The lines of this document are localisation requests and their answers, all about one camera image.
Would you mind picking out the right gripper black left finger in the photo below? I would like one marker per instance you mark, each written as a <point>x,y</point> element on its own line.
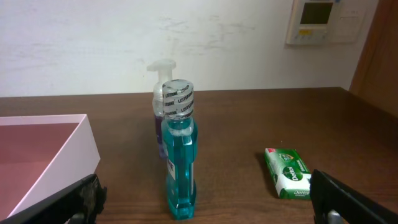
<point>78,203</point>

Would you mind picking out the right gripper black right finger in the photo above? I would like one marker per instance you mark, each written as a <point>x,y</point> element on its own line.
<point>335,202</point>

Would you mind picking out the blue Listerine mouthwash bottle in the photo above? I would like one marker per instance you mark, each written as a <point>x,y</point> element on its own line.
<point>179,135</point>

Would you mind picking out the clear pump bottle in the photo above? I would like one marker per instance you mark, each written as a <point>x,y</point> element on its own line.
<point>164,68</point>

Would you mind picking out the green Dettol soap bar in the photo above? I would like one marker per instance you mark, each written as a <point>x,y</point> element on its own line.
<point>290,175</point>

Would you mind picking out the white box, pink interior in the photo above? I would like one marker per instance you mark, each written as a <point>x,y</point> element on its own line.
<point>41,155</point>

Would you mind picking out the brown wooden door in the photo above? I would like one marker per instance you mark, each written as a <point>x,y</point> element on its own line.
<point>375,78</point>

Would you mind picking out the white wall control panel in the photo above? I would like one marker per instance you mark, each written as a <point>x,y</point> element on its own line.
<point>320,22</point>

